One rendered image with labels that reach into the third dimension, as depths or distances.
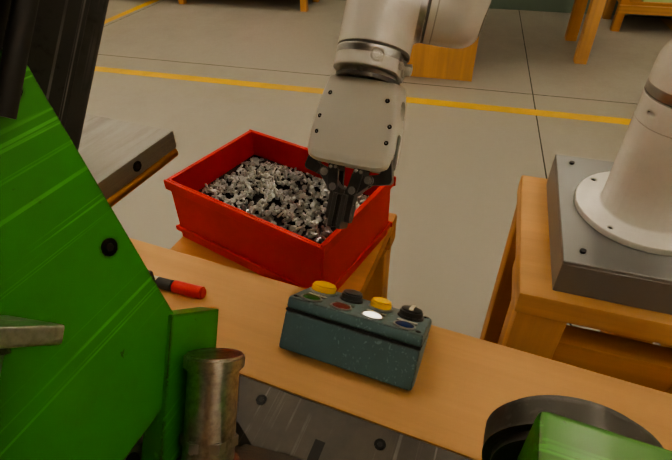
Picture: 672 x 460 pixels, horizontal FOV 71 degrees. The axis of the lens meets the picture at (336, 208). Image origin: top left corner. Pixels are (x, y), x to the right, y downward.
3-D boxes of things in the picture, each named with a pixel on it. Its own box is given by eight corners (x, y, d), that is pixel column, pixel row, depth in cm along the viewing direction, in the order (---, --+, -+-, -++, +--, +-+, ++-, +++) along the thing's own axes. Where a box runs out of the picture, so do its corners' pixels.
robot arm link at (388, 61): (418, 68, 56) (412, 93, 57) (349, 59, 59) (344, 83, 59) (406, 45, 48) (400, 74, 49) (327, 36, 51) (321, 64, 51)
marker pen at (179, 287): (112, 280, 61) (109, 271, 60) (120, 272, 62) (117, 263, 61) (201, 302, 58) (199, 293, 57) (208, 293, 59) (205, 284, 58)
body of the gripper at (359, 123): (417, 85, 56) (397, 178, 57) (337, 74, 59) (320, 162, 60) (407, 67, 49) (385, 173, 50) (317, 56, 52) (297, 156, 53)
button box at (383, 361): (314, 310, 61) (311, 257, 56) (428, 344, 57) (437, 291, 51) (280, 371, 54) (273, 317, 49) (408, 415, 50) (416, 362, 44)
